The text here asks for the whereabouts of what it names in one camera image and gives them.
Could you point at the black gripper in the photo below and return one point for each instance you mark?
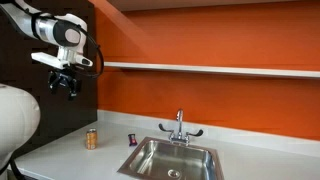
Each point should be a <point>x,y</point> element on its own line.
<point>64,78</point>

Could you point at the orange soda can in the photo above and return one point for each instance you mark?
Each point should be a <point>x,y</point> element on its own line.
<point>91,140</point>

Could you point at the stainless steel sink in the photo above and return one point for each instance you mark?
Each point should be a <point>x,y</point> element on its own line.
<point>173,160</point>

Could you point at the purple snack wrapper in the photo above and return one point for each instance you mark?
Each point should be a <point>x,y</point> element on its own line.
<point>132,140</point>

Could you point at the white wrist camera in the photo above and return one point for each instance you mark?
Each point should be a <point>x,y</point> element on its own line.
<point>53,60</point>

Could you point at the white wall shelf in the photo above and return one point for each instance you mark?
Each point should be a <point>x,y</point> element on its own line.
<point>213,69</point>

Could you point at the overhead wall cabinet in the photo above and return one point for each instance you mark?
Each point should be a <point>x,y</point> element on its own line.
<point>213,4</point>

